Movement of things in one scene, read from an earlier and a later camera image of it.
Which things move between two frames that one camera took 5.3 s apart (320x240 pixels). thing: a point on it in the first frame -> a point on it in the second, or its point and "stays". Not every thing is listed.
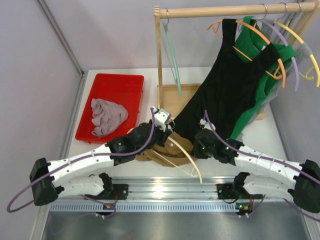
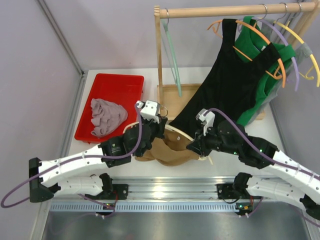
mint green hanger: [166, 32] stays
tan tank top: [178, 152] stays
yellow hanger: [308, 77] stays
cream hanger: [177, 167] -> [203, 158]
